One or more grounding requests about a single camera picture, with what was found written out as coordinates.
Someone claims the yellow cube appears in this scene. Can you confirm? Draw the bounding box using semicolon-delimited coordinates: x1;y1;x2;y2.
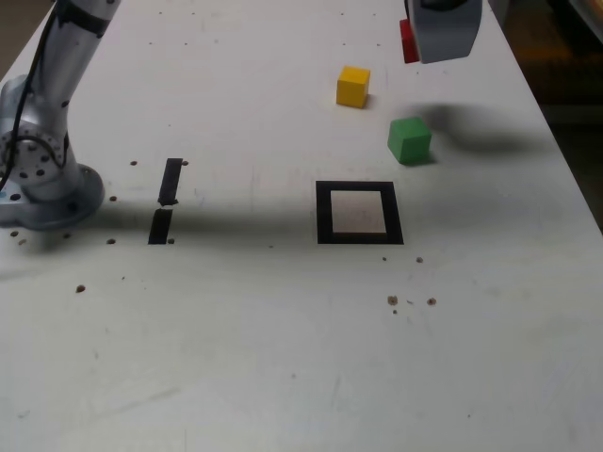
335;65;372;110

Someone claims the black tape strip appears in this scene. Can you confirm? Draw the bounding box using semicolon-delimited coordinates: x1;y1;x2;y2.
147;157;184;246

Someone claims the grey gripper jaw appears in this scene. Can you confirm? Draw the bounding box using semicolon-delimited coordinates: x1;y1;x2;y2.
408;0;484;65

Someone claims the red cube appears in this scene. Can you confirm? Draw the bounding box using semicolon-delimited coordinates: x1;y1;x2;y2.
399;18;421;65

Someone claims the black tape square outline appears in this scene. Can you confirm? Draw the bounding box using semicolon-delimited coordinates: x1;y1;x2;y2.
315;180;405;246

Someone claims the green cube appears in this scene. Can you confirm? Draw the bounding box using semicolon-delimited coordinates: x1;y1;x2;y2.
386;116;433;167

